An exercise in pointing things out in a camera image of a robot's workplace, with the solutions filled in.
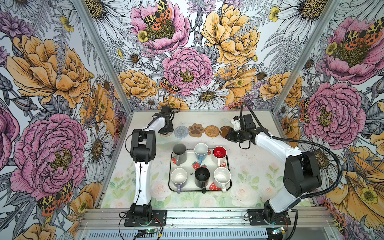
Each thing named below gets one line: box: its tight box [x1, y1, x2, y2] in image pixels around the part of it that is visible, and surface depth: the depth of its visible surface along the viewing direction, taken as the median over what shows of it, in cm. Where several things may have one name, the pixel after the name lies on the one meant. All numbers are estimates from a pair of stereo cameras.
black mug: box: [194, 167, 210, 194], surface depth 81 cm
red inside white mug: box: [212, 146, 228, 168], surface depth 93 cm
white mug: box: [213, 166, 232, 193], surface depth 83 cm
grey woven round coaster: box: [174, 125, 189, 139], surface depth 111 cm
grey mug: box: [172, 143, 187, 167], surface depth 90 cm
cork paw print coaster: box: [188, 123, 205, 138], surface depth 111 cm
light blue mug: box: [194, 143, 209, 165], surface depth 91 cm
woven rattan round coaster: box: [204, 125, 220, 138], surface depth 111 cm
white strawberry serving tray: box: [168, 148, 232, 194], surface depth 87 cm
